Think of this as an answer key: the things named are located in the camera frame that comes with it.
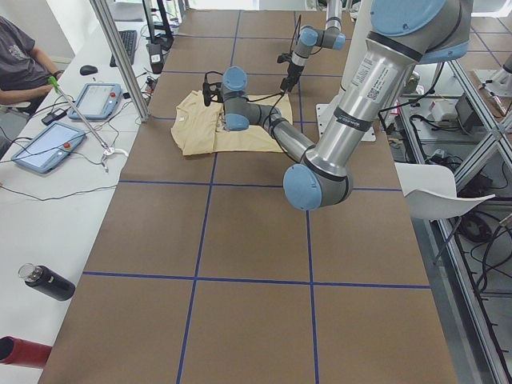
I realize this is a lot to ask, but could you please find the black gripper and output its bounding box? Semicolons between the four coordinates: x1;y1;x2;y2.
280;62;304;93
202;82;223;106

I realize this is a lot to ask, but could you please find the aluminium frame post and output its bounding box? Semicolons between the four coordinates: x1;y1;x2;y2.
90;0;150;122

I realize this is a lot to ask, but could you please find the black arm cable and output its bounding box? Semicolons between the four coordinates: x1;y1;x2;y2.
203;70;293;155

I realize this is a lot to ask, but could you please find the black computer mouse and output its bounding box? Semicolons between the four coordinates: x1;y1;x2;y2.
79;65;98;76

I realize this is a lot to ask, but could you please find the metal rod green tip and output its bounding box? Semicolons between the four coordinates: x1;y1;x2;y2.
48;76;129;173

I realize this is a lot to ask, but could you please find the red cylinder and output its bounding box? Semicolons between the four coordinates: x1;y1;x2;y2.
1;336;52;369

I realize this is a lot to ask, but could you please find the black keyboard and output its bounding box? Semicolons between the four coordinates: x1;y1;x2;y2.
118;30;138;65

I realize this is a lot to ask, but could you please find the cream long-sleeve printed shirt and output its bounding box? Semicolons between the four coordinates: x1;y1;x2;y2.
170;90;282;156

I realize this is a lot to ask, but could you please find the blue teach pendant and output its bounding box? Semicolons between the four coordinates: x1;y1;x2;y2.
75;82;122;121
11;122;86;174

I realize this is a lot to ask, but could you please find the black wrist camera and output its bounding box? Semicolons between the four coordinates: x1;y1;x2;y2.
277;53;291;64

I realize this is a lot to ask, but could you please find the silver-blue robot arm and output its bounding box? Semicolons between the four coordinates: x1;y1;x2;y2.
277;0;346;92
202;0;474;210

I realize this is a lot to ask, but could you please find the black water bottle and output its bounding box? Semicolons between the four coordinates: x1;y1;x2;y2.
18;263;75;301

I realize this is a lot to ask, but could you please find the seated person grey shirt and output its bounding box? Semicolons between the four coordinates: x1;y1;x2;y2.
1;18;63;114

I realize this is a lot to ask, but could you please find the near blue teach pendant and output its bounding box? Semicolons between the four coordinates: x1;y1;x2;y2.
11;122;86;174

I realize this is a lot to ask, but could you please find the white plastic chair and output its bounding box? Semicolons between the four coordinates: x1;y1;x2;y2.
394;162;495;220

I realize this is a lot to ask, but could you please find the far blue teach pendant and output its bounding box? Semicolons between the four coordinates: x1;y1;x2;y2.
75;82;122;121

